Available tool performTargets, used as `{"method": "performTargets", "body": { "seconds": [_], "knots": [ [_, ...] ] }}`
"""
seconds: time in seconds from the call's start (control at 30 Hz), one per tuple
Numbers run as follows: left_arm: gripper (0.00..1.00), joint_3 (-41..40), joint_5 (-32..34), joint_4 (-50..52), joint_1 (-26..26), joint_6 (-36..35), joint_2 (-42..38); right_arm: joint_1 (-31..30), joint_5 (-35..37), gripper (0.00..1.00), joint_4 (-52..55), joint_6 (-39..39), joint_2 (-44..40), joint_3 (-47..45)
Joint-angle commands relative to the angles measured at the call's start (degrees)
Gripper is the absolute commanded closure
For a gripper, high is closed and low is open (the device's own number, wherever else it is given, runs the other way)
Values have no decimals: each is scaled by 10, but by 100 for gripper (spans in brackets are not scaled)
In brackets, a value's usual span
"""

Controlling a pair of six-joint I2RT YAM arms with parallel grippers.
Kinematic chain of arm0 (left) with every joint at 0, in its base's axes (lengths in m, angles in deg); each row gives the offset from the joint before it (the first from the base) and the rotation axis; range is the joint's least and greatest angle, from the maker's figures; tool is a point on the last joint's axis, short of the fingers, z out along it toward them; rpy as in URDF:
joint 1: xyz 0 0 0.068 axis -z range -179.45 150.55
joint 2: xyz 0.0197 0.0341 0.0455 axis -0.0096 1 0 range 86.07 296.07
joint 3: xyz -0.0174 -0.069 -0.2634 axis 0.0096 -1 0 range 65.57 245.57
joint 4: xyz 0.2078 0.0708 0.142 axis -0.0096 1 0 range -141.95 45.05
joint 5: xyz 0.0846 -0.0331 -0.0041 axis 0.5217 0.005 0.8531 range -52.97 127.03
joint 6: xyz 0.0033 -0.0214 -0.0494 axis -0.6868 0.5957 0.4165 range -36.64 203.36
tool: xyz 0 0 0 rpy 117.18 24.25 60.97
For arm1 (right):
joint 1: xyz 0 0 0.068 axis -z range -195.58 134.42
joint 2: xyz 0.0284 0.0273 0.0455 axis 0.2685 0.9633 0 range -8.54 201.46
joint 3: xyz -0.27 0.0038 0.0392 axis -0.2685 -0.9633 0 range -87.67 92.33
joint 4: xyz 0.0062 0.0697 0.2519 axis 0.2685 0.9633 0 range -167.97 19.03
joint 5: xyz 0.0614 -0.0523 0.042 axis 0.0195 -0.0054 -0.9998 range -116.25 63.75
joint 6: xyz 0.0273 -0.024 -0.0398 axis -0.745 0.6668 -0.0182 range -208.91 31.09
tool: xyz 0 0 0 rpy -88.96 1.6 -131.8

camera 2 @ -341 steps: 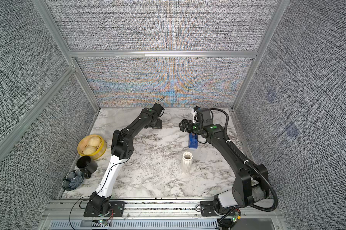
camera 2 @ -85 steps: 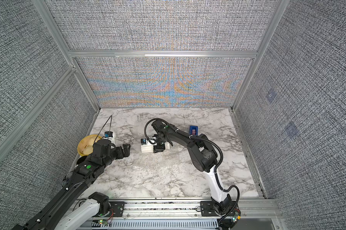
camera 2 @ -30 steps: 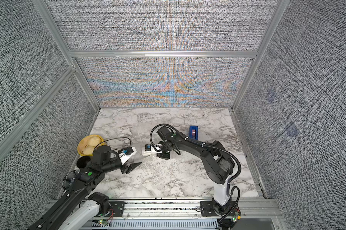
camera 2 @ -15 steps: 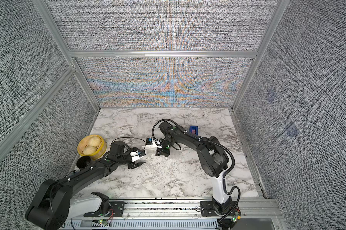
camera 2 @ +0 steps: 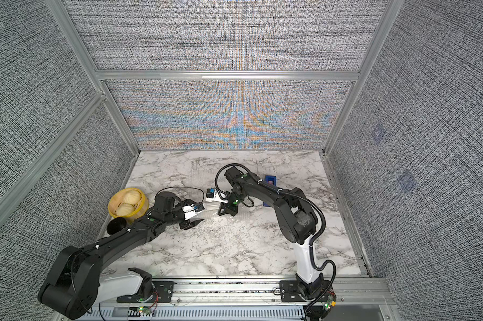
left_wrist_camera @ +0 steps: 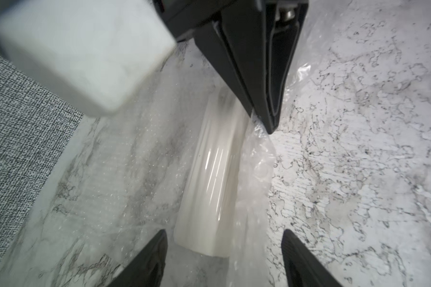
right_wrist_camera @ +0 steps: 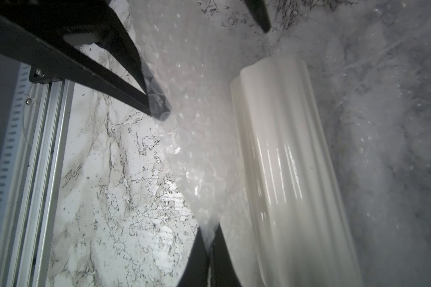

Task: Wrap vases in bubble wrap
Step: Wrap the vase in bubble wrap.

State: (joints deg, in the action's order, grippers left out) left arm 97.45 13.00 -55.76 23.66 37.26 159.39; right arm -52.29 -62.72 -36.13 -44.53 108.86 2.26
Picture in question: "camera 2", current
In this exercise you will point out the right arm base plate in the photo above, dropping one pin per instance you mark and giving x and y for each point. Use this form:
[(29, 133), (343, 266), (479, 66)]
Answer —
[(293, 291)]

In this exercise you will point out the aluminium front rail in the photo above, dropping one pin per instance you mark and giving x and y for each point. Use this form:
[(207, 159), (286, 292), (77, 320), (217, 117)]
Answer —
[(256, 299)]

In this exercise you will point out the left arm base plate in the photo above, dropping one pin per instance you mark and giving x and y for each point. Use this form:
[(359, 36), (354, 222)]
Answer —
[(160, 291)]

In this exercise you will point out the black cylindrical vase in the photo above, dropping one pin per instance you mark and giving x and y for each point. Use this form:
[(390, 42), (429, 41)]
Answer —
[(116, 225)]

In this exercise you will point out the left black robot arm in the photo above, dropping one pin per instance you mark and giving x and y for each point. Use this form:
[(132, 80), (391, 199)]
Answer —
[(74, 284)]

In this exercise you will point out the clear bubble wrap sheet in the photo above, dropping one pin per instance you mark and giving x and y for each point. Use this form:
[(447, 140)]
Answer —
[(246, 185)]

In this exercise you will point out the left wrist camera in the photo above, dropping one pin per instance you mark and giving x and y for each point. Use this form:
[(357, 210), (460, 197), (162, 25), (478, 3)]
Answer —
[(193, 210)]

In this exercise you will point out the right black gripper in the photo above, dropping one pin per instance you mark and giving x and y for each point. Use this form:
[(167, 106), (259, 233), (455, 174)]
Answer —
[(223, 209)]

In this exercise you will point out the blue tape dispenser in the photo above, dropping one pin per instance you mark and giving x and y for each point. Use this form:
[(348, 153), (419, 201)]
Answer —
[(270, 184)]

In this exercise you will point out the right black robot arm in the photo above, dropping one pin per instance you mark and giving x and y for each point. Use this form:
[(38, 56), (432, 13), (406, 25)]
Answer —
[(300, 221)]

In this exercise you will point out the yellow round vase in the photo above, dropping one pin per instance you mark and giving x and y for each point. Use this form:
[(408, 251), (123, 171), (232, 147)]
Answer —
[(130, 204)]

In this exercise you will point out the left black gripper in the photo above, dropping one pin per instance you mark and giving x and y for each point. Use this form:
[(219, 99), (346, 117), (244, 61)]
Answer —
[(188, 225)]

